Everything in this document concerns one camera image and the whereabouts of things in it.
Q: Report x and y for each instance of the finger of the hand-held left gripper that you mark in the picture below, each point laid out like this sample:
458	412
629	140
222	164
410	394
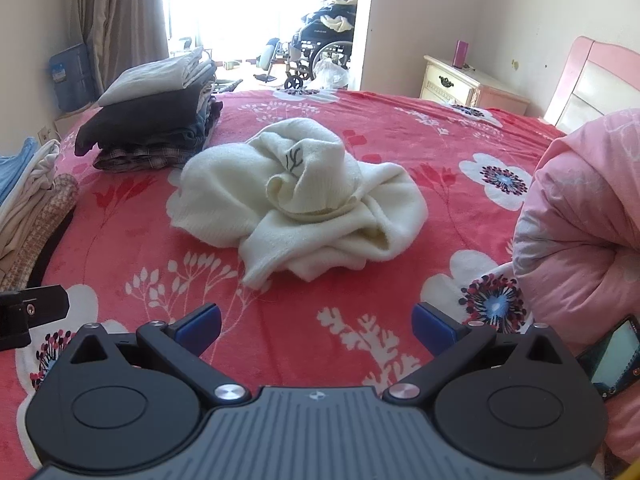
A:
35	307

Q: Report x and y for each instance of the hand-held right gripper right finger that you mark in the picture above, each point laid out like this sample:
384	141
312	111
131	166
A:
432	327

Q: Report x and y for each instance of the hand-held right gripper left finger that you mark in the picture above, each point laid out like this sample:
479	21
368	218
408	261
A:
202	327

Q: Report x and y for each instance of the white knit sweater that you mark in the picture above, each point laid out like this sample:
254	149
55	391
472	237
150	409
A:
310	230

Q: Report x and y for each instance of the dark cloth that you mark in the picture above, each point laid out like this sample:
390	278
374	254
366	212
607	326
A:
50	255

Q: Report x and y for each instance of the folded patterned knit garment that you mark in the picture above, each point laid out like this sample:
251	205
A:
55	200

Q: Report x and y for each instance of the folded light blue garment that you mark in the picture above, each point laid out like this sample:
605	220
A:
12	175

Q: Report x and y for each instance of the pink quilt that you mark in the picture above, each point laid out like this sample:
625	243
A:
575	220

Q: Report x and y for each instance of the black smartphone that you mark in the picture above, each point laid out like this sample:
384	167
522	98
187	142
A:
617	355

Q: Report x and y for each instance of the folded blue jeans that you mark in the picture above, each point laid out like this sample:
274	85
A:
207	125

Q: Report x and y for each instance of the red floral blanket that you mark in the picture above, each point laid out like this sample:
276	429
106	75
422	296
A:
400	125

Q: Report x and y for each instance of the folded dark grey garment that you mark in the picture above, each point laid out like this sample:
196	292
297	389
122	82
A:
145	115

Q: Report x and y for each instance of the blue plastic crate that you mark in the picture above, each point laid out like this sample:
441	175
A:
72	77

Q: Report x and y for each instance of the cream nightstand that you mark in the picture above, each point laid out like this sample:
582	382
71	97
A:
450	85

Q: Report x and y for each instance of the green folding stool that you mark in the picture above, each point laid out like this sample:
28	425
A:
227	85

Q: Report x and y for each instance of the folded white garment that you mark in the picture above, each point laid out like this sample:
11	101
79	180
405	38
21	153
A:
150	77

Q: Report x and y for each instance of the white plastic bag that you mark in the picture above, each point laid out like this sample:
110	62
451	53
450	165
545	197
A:
332	74

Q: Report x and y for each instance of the pink cup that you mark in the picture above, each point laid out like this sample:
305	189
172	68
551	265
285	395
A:
460	54

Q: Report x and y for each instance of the pink bed headboard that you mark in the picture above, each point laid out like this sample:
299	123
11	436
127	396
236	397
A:
590	85

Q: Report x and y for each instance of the beige curtain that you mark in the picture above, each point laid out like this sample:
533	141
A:
125	10

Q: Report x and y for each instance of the black wheelchair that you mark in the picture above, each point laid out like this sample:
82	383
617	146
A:
320	35

